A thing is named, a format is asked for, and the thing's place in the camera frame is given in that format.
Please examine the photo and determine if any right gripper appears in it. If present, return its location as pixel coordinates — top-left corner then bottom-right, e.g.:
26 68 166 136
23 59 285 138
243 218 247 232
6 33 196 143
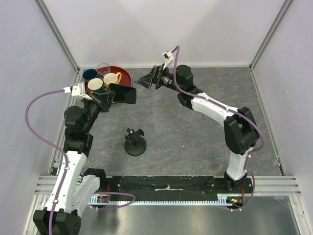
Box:
134 64 182 93

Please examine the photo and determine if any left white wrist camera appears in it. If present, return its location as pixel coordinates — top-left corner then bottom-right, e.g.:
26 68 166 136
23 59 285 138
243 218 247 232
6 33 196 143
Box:
63 82 92 100

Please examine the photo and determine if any clear drinking glass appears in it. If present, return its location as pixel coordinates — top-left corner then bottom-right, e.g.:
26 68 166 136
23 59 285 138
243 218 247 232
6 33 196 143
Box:
96 63 111 77

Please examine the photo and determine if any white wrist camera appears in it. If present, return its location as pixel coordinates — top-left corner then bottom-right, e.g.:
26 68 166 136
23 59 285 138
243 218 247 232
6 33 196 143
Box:
63 82 92 100
162 51 175 69

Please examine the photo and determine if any slotted cable duct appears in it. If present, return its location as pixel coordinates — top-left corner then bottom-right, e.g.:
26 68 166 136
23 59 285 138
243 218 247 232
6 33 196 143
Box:
88 194 245 207

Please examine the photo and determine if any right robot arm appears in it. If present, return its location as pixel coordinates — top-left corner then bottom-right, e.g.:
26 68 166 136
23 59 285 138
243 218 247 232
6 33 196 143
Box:
136 65 261 193

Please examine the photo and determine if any black phone stand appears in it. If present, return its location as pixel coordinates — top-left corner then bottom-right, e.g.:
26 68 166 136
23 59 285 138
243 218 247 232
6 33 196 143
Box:
124 128 147 157

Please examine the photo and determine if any blue mug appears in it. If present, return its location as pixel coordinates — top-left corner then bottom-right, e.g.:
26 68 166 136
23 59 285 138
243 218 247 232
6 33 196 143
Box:
82 69 98 82

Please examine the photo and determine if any black smartphone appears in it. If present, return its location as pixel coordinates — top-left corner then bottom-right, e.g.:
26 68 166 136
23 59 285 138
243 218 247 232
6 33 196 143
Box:
109 83 137 104

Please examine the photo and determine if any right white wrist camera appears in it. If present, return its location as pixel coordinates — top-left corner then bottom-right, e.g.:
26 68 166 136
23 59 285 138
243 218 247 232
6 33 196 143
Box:
162 51 175 69

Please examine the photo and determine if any dark green mug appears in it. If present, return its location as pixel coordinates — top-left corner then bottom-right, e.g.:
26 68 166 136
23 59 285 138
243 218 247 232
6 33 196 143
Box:
87 78 108 94

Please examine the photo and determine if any yellow mug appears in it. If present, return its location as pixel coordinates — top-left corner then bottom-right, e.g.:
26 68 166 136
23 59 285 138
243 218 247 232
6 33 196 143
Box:
103 72 122 90

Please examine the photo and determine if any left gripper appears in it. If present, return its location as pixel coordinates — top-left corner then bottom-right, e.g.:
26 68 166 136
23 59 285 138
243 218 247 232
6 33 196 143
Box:
80 91 115 133

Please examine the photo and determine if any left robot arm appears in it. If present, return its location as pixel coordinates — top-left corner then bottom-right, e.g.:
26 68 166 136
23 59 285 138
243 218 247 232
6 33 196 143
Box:
33 92 115 235

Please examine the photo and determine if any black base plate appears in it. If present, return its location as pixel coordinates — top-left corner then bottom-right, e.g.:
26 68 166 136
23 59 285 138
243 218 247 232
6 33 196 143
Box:
104 176 253 201

